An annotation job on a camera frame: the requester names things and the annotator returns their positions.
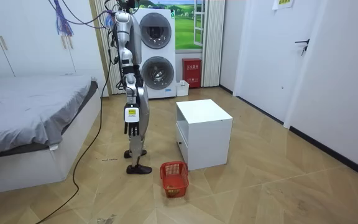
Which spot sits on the white washing machine tower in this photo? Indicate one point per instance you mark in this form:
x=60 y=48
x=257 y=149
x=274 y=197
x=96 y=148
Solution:
x=158 y=53

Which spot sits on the white bedside cabinet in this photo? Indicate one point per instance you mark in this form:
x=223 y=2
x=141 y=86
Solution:
x=204 y=133

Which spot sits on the white wardrobe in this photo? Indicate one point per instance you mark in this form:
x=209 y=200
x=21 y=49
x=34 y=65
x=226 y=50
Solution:
x=33 y=37

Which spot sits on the white pleated curtain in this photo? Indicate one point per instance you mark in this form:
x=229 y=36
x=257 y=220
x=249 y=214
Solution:
x=104 y=62
x=213 y=43

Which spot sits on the red plastic basket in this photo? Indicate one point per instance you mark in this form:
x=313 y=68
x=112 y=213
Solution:
x=175 y=179

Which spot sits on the red fire equipment box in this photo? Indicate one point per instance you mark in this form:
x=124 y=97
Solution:
x=192 y=73

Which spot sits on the white door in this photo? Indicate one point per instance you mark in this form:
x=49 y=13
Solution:
x=272 y=62

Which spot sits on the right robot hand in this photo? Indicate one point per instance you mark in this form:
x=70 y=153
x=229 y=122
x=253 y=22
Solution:
x=131 y=115

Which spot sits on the white paper notice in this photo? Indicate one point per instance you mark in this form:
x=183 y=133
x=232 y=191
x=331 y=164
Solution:
x=283 y=3

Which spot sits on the grey bed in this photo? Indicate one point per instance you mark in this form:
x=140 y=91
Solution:
x=26 y=105

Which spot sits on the small white bin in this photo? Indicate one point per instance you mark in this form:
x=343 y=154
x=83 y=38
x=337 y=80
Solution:
x=182 y=89

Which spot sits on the robot body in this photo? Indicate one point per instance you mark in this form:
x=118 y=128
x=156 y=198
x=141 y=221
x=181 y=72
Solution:
x=135 y=37

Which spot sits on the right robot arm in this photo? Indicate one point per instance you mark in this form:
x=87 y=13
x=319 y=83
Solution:
x=123 y=31

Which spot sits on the robot legs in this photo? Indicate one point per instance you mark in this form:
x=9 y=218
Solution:
x=143 y=105

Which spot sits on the landscape wall poster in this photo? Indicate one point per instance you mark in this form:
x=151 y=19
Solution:
x=183 y=28

